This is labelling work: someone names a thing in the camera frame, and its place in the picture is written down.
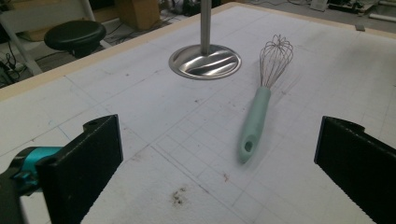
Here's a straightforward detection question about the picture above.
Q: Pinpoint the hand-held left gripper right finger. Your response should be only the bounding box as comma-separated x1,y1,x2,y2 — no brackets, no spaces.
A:
313,116,396,224

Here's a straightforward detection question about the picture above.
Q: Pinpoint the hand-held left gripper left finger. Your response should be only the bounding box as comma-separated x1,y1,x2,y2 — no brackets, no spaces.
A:
35,114,124,224

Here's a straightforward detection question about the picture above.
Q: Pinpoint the whisk with mint green handle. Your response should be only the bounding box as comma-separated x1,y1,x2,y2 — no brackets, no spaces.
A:
238,34,294,165

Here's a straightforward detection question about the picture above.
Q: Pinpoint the black round stool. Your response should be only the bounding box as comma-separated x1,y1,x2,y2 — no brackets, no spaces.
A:
43,20,107,59

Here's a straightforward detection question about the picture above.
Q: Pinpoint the white tube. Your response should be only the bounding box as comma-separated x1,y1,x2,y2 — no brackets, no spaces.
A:
369,12,396,23

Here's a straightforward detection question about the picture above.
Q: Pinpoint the stainless steel stand with round base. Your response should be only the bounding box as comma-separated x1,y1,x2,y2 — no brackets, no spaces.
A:
168,0,243,81

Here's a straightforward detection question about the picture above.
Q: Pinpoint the brown cardboard box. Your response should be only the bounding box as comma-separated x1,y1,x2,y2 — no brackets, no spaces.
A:
115,0,162,31

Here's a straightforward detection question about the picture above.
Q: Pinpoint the white metal frame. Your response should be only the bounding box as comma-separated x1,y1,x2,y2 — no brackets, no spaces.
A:
0,0,112,77

